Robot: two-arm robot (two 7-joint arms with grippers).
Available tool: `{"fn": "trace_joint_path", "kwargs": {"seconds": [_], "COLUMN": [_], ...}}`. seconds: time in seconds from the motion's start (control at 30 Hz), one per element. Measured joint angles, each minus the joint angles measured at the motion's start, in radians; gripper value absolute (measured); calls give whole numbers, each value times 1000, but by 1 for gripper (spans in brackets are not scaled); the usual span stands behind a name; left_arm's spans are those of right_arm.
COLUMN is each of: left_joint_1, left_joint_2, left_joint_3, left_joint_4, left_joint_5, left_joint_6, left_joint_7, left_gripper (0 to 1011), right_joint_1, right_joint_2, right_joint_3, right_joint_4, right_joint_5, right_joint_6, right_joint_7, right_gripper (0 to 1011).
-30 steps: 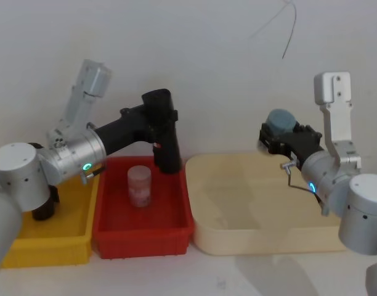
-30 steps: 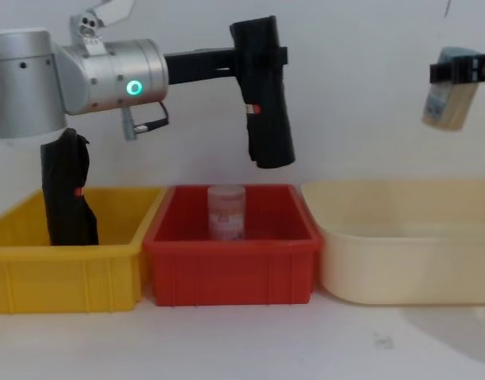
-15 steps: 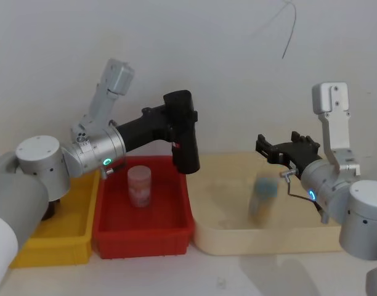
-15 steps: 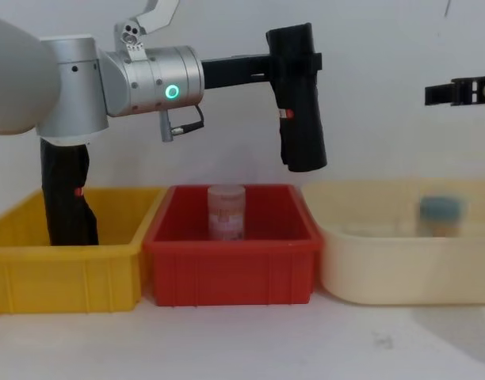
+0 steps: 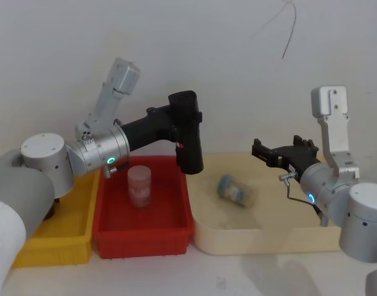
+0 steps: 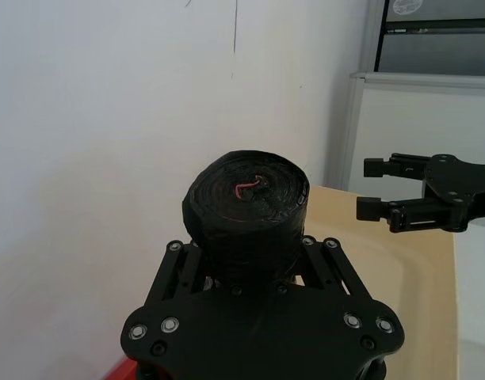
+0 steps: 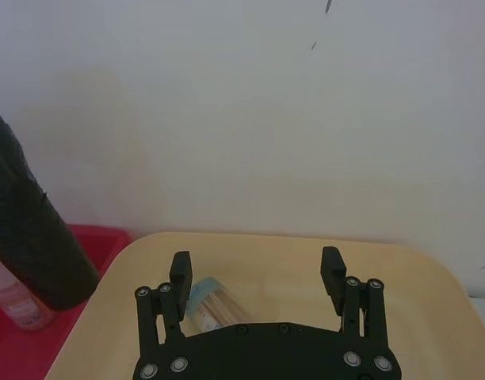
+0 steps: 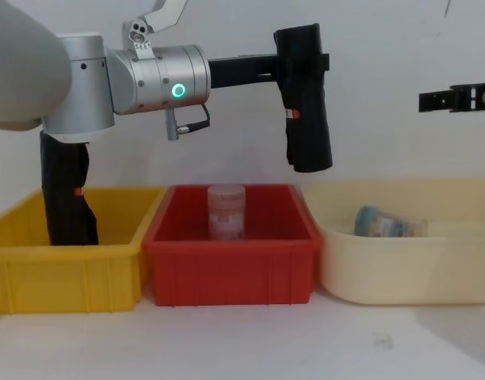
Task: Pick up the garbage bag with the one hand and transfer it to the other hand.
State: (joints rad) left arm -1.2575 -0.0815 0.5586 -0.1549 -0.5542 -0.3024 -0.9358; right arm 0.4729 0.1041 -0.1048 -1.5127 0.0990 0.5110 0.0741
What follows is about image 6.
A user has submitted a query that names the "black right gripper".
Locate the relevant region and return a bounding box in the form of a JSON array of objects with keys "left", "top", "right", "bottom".
[{"left": 355, "top": 152, "right": 485, "bottom": 234}]

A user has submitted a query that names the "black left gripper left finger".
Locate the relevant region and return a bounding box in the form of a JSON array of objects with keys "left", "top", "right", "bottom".
[{"left": 144, "top": 239, "right": 207, "bottom": 309}]

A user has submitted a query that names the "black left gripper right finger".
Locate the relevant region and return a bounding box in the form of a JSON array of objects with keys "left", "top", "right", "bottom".
[{"left": 294, "top": 236, "right": 377, "bottom": 303}]

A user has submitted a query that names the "pink rubber band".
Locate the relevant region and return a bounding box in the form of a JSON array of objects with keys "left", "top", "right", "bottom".
[{"left": 233, "top": 175, "right": 265, "bottom": 200}]

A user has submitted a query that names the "red box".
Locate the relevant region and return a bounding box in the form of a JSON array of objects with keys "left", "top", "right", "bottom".
[{"left": 101, "top": 355, "right": 143, "bottom": 380}]

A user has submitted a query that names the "black plastic bag roll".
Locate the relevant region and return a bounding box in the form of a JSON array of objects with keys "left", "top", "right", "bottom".
[{"left": 181, "top": 149, "right": 311, "bottom": 287}]

